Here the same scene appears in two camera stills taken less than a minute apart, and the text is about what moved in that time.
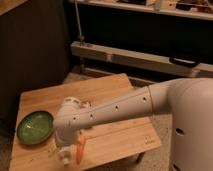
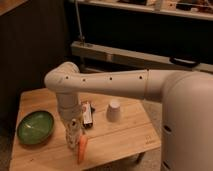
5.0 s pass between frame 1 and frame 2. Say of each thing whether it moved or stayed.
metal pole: stayed
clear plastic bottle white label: moved
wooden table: stayed
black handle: stayed
